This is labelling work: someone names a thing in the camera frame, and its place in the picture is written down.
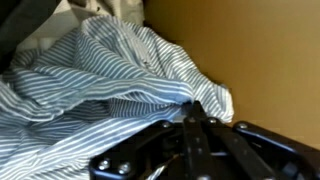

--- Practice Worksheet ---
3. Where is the black backpack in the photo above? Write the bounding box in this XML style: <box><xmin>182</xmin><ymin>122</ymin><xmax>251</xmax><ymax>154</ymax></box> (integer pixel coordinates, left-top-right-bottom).
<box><xmin>0</xmin><ymin>0</ymin><xmax>63</xmax><ymax>73</ymax></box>

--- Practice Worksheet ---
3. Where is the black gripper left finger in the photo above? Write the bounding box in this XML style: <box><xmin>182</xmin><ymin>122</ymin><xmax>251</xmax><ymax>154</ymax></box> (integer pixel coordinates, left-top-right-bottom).
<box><xmin>88</xmin><ymin>101</ymin><xmax>214</xmax><ymax>180</ymax></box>

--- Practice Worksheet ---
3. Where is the cream white cloth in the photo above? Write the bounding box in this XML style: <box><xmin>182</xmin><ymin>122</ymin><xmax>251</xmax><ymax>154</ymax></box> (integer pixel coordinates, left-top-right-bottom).
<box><xmin>16</xmin><ymin>0</ymin><xmax>146</xmax><ymax>51</ymax></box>

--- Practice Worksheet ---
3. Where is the tan leather couch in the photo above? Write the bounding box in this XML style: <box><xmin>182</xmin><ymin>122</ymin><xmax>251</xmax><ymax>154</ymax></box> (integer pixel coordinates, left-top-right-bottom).
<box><xmin>143</xmin><ymin>0</ymin><xmax>320</xmax><ymax>151</ymax></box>

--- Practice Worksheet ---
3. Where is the blue striped shirt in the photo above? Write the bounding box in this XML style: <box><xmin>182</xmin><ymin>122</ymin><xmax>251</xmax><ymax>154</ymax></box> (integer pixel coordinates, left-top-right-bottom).
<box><xmin>0</xmin><ymin>14</ymin><xmax>234</xmax><ymax>180</ymax></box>

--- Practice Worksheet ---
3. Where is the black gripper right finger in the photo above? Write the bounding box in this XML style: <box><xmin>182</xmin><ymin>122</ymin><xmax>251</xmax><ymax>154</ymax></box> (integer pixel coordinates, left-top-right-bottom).
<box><xmin>199</xmin><ymin>101</ymin><xmax>320</xmax><ymax>180</ymax></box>

